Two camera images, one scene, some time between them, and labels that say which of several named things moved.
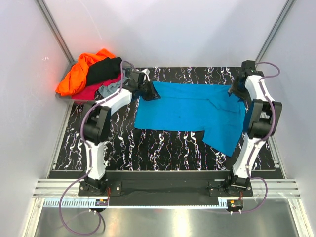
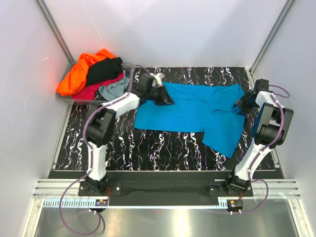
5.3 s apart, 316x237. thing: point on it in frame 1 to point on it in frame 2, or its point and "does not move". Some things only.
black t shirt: (106, 69) does not move
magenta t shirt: (92, 90) does not move
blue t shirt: (212, 109) does not move
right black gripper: (243, 95) to (241, 103)
